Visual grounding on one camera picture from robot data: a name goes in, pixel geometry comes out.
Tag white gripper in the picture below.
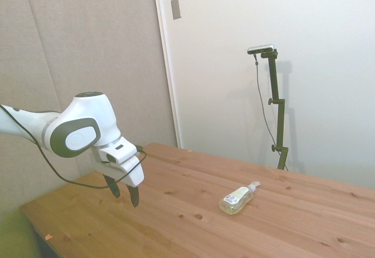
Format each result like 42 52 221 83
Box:
90 148 145 208

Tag clear sanitizer pump bottle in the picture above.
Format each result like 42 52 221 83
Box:
219 181 261 216

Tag green blurred object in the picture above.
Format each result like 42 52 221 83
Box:
0 208 42 258

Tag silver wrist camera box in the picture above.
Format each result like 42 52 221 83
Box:
98 138 139 165

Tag white door frame trim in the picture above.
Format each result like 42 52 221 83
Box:
151 0 183 149

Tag black camera stand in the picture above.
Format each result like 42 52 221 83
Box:
260 49 289 171
253 53 289 172

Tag grey wall switch plate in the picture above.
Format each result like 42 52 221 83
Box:
171 0 182 21

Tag silver camera on stand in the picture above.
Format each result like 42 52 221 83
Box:
247 44 277 55

